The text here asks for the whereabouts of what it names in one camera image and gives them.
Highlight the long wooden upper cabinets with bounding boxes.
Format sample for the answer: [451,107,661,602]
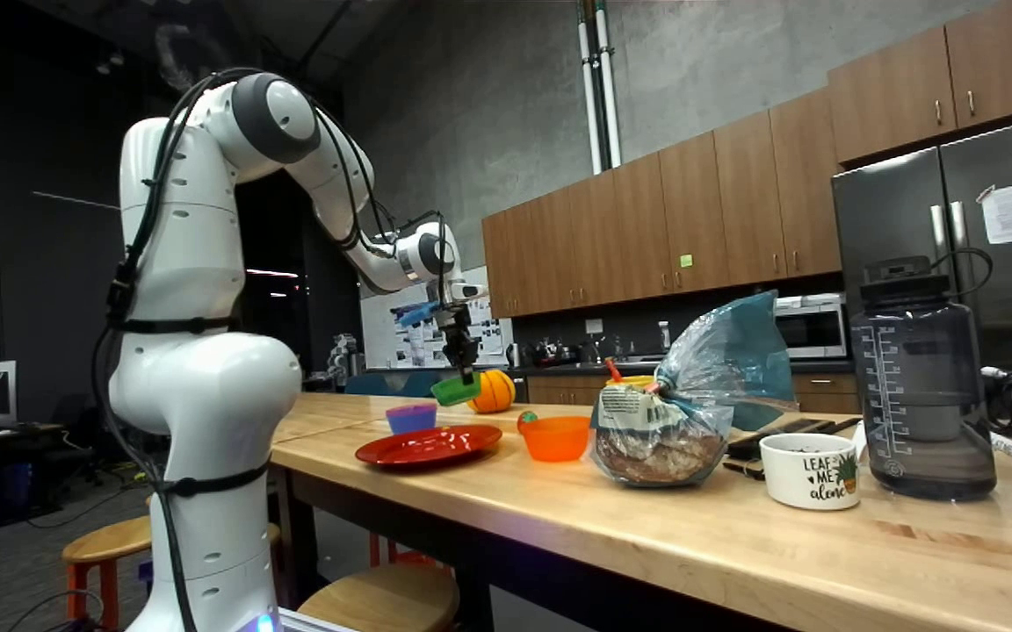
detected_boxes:
[481,83,845,323]

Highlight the narrow wooden lower cabinet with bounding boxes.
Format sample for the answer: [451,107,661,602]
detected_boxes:
[789,368,863,416]

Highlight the round wooden stool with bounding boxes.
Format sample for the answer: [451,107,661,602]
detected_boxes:
[300,563,465,632]

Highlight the wooden cabinet above refrigerator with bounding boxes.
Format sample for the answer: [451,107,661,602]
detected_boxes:
[825,0,1012,167]

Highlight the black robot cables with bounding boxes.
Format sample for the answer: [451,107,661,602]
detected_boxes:
[86,67,465,632]

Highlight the red plate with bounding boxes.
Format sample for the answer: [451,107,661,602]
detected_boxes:
[352,422,506,475]

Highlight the wooden table holding dishes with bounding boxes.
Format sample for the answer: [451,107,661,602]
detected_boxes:
[266,389,1012,632]

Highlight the white printed mug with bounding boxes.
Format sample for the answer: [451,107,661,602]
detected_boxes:
[759,428,863,513]

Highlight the purple plastic bowl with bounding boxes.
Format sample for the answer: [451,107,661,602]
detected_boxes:
[382,400,444,438]

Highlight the orange pumpkin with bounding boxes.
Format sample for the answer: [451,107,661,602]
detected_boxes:
[466,365,519,416]

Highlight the wide wooden lower cabinet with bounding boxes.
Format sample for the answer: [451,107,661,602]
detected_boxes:
[519,368,604,408]

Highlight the wooden stool with red legs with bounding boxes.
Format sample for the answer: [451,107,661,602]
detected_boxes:
[58,513,281,632]

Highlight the red metal stool legs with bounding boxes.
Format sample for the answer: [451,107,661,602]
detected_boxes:
[360,530,447,574]

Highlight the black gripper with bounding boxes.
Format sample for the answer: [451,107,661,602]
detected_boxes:
[437,294,481,383]

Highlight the silver microwave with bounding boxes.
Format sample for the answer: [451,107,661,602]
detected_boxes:
[768,291,850,365]

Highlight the stainless steel refrigerator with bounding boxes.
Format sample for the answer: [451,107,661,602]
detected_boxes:
[830,106,1012,395]

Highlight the grey wall pipes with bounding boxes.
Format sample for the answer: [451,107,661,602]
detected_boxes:
[576,0,624,179]

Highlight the green plastic bowl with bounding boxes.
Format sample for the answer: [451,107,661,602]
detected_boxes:
[430,368,486,412]

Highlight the white wall poster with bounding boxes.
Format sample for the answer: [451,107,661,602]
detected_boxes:
[358,264,517,372]

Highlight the orange plastic bowl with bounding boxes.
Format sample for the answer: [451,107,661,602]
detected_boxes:
[514,413,595,468]

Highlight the clear plastic bag of food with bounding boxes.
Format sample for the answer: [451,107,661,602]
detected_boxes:
[589,291,796,492]

